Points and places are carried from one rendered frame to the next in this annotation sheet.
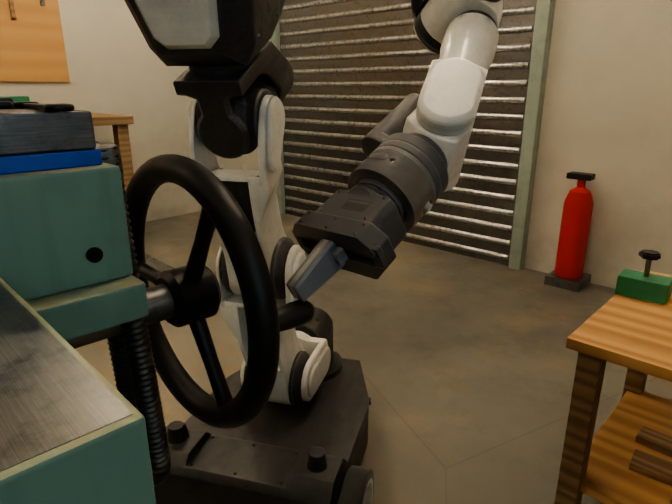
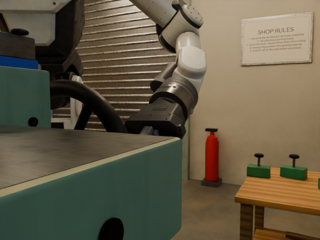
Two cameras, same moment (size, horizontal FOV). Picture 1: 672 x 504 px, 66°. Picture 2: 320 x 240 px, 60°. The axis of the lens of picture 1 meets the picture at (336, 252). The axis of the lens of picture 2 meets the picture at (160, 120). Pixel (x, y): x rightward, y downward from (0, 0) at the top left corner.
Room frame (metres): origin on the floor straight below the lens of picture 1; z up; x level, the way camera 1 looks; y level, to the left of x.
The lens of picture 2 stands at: (0.00, 0.14, 0.92)
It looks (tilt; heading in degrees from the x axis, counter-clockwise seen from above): 5 degrees down; 343
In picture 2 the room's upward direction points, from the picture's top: straight up
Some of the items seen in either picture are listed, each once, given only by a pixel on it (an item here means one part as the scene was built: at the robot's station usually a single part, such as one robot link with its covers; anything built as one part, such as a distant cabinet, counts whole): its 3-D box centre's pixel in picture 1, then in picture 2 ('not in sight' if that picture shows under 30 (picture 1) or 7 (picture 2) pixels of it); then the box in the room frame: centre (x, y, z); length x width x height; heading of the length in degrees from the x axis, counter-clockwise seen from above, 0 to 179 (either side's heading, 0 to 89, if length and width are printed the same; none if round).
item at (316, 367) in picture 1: (286, 366); not in sight; (1.26, 0.14, 0.28); 0.21 x 0.20 x 0.13; 164
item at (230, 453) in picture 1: (282, 400); not in sight; (1.23, 0.15, 0.19); 0.64 x 0.52 x 0.33; 164
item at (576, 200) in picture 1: (574, 230); (212, 156); (2.62, -1.26, 0.30); 0.19 x 0.18 x 0.60; 137
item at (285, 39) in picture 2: not in sight; (275, 40); (2.29, -1.74, 1.48); 0.64 x 0.02 x 0.46; 47
